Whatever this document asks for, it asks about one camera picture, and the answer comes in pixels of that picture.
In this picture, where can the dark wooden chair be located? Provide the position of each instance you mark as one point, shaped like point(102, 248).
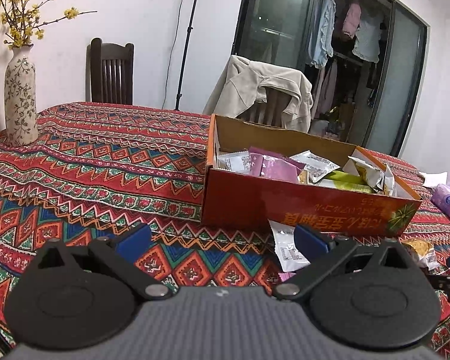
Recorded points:
point(111, 72)

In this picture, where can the dark sliding glass door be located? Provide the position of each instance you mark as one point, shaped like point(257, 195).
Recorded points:
point(367, 104)

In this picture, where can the green white snack packet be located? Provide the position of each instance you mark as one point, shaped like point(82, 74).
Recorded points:
point(345, 181)

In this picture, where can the studio light on stand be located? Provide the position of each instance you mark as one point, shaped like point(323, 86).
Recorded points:
point(189, 30)

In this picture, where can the white hanging top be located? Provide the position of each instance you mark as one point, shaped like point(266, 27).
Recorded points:
point(366, 45)

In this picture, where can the yellow flower branches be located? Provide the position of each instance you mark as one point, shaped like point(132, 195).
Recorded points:
point(22, 22)

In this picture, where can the white tissue paper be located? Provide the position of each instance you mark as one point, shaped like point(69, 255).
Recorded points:
point(431, 180)

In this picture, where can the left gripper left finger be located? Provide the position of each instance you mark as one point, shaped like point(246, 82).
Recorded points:
point(116, 256)

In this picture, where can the chair with beige jacket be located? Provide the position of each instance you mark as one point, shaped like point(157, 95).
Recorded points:
point(270, 112)

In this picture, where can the beige jacket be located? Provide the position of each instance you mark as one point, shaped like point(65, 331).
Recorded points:
point(244, 83)

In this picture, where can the white printed snack packet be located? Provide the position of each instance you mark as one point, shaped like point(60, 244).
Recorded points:
point(316, 166)

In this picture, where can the yellow white snack packet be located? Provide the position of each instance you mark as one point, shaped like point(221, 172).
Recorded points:
point(422, 252)

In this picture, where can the pink hanging garment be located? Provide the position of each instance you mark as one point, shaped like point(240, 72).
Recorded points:
point(352, 20)

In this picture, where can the light blue hanging shirt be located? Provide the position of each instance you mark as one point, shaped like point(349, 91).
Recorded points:
point(319, 48)

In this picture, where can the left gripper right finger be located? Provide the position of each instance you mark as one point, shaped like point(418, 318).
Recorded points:
point(326, 256)

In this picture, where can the floral ceramic vase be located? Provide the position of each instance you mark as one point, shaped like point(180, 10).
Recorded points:
point(20, 99)

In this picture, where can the red patterned tablecloth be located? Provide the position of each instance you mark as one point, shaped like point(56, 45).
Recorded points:
point(98, 170)

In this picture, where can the pink snack packet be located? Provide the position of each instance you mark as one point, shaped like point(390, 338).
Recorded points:
point(273, 166)

